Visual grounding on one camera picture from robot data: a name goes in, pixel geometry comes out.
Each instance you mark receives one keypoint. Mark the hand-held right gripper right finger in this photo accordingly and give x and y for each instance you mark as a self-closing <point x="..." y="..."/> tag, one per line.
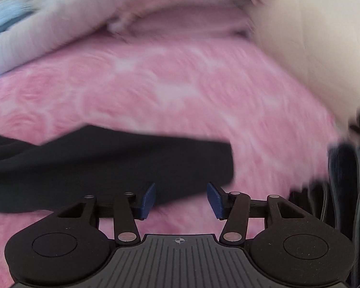
<point x="216" y="199"/>

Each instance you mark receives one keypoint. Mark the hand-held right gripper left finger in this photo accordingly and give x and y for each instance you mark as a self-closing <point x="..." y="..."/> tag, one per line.
<point x="148" y="201"/>

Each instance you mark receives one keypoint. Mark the dark blue garment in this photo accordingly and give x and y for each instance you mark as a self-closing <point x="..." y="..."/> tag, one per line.
<point x="108" y="162"/>

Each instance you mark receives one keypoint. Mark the pink floral bed sheet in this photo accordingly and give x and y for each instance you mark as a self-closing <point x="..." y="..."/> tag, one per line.
<point x="183" y="96"/>

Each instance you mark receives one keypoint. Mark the dark striped cloth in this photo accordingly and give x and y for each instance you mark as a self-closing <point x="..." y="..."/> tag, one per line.
<point x="342" y="171"/>

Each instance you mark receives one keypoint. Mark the pink folded blanket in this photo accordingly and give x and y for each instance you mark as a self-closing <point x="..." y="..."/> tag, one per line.
<point x="192" y="21"/>

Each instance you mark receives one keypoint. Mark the grey striped quilt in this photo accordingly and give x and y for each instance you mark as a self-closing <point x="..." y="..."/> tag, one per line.
<point x="63" y="18"/>

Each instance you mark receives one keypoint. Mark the blue checkered pillow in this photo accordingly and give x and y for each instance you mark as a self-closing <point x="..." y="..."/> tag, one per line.
<point x="6" y="15"/>

